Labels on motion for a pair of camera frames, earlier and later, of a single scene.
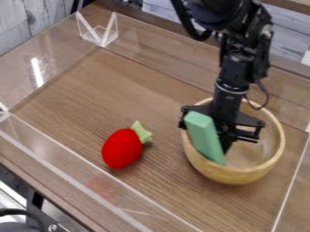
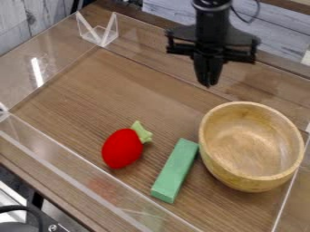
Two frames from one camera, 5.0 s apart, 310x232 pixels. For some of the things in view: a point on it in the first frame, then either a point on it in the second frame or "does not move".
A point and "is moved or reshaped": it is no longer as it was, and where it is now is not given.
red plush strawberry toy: [121, 146] does not move
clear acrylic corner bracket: [101, 35] does not move
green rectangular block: [204, 138] to [173, 171]
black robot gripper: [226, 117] to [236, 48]
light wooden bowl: [248, 159] is moved or reshaped
